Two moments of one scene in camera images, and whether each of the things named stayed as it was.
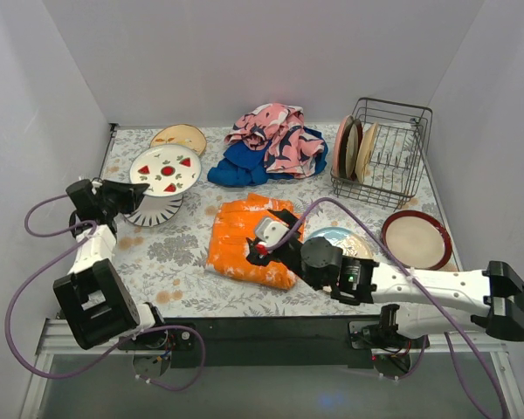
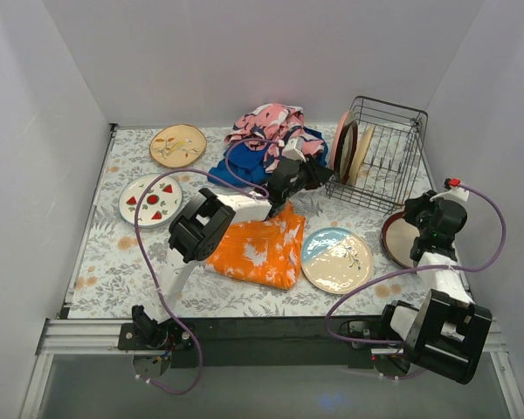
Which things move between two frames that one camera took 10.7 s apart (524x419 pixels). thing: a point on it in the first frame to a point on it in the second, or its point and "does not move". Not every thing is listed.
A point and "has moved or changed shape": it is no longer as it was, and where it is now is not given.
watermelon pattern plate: [168, 169] to [161, 201]
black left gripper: [114, 197] to [311, 172]
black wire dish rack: [399, 156] does not move
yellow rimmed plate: [363, 154] has moved or changed shape
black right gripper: [262, 251] to [419, 209]
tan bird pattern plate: [181, 134] does not move
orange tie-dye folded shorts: [234, 223] does not move
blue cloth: [244, 167] does not move
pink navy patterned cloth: [293, 150] does not move
